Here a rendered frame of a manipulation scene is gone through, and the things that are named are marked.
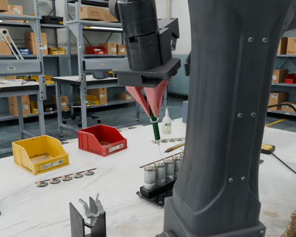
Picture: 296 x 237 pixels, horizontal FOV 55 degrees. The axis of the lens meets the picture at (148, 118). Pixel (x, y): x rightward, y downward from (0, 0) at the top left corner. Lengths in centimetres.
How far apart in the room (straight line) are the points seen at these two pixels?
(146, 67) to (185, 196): 26
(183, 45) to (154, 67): 621
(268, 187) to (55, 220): 45
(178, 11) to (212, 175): 664
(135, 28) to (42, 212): 37
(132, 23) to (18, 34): 466
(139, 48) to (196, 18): 24
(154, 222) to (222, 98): 37
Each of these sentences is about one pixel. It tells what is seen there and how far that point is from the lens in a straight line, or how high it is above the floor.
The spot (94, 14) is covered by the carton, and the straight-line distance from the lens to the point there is 323.
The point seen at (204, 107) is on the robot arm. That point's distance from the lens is 21.
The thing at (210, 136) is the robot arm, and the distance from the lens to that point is 21.
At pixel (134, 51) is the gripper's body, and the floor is 104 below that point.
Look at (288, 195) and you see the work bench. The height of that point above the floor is 75.
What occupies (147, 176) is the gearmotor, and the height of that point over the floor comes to 80.
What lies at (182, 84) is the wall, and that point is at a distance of 668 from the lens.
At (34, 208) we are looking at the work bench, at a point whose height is 75.
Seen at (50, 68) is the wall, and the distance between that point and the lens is 523.
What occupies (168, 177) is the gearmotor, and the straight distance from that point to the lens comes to 63.
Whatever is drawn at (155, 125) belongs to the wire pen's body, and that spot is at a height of 91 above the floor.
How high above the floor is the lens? 104
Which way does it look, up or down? 13 degrees down
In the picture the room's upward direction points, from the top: straight up
